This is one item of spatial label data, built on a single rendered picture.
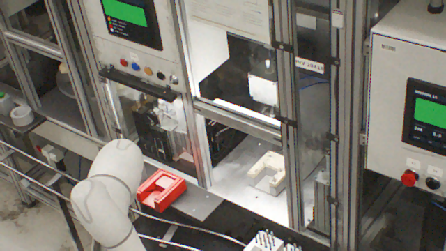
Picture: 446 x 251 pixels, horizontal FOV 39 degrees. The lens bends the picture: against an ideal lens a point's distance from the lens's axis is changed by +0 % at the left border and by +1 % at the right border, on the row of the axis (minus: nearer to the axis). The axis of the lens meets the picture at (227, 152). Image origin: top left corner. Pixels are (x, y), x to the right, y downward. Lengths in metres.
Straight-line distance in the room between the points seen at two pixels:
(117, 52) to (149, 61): 0.16
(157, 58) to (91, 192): 0.67
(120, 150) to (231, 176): 0.79
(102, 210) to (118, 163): 0.16
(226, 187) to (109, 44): 0.70
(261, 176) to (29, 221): 1.86
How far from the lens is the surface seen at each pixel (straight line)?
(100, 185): 1.70
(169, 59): 2.14
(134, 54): 2.27
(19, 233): 3.91
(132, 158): 1.81
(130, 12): 2.12
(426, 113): 1.64
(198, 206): 2.42
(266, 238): 2.25
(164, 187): 2.46
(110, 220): 1.70
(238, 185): 2.47
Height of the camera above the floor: 2.61
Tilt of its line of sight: 40 degrees down
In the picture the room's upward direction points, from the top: 8 degrees counter-clockwise
